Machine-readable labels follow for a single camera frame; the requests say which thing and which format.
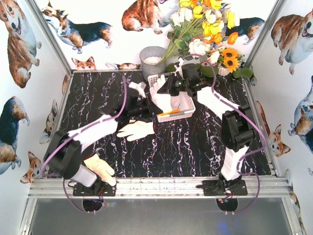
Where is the blue dotted white glove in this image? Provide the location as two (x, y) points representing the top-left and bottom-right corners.
(171, 96), (182, 111)

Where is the white plastic storage basket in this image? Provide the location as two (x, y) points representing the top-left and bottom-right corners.
(147, 71), (196, 122)

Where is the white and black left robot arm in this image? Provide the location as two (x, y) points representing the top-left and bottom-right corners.
(41, 95), (162, 188)

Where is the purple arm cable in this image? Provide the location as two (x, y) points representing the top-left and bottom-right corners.
(182, 54), (268, 214)
(40, 75), (129, 214)

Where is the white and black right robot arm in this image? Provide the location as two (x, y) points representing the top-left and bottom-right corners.
(150, 64), (258, 181)

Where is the yellow dotted glove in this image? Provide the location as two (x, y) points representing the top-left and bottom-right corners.
(150, 75), (178, 115)

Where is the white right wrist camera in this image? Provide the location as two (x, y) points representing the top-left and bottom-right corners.
(174, 58), (184, 77)

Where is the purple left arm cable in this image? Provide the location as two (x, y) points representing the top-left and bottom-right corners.
(40, 75), (129, 214)

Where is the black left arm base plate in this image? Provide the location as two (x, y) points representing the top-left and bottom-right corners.
(73, 180), (116, 196)

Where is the artificial flower bouquet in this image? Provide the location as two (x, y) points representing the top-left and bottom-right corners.
(158, 0), (259, 78)

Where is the grey metal bucket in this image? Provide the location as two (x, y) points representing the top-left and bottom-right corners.
(139, 46), (166, 79)

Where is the plain white cotton glove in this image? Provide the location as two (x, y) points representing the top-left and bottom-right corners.
(116, 120), (155, 141)

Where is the cream leather glove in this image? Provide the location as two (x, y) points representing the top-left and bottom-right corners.
(84, 154), (116, 187)

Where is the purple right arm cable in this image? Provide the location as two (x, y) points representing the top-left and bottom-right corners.
(182, 54), (268, 214)

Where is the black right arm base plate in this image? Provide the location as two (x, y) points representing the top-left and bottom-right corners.
(196, 180), (248, 196)

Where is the aluminium front rail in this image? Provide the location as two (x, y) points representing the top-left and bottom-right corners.
(27, 176), (291, 199)

